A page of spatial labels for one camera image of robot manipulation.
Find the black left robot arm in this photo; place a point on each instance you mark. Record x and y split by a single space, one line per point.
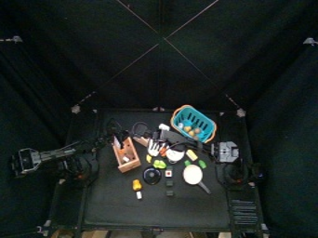
50 154

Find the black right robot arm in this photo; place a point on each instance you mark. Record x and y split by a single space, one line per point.
227 152

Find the small white piece in box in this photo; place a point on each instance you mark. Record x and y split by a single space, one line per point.
126 159

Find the small yellow toy piece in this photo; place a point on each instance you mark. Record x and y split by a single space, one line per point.
149 158

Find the small green toy piece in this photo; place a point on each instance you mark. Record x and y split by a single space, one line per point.
188 162
203 164

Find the white sushi piece red top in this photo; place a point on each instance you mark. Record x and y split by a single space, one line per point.
169 173

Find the dark sushi roll piece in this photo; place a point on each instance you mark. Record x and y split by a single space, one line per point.
169 183
170 193

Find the small white toy piece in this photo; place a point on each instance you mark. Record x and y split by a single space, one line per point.
140 195

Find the white toy egg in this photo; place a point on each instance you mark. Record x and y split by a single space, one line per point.
181 125

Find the small orange toy carrot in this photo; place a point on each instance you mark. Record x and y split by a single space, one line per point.
164 151

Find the yellow toy egg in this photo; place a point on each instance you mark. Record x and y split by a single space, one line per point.
188 128

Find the white bowl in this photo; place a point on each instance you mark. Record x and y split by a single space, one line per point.
174 155

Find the wooden open box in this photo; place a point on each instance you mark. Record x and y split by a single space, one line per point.
132 161

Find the tan toy egg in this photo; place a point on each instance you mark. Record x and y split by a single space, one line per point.
199 130

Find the yellow-green toy vegetable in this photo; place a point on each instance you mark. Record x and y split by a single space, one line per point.
160 164

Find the teal basket with orange rim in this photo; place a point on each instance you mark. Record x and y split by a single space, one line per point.
194 119

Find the yellow toy block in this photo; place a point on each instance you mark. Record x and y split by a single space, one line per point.
192 154

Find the orange-yellow toy food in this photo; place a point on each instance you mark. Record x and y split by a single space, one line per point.
137 184

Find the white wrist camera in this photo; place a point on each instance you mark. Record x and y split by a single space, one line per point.
164 126

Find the metal frame clamp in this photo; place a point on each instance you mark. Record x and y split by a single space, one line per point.
76 108
309 41
17 39
241 112

